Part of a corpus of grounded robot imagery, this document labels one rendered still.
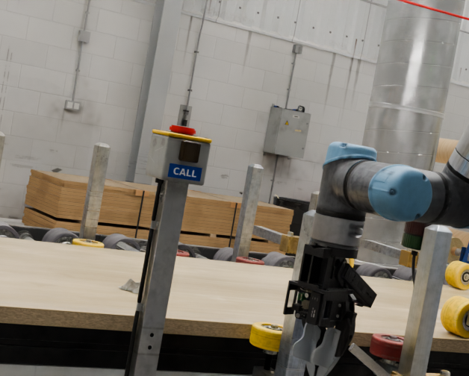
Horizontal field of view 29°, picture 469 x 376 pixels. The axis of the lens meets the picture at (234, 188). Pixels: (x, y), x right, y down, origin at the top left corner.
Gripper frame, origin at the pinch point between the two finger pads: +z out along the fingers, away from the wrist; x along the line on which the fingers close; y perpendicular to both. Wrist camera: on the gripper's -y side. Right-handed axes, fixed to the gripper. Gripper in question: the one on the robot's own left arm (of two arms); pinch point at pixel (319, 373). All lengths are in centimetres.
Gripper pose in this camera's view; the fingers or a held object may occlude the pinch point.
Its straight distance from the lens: 142.4
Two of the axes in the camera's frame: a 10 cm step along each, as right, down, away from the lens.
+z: -1.7, 9.8, 0.5
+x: 7.3, 1.6, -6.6
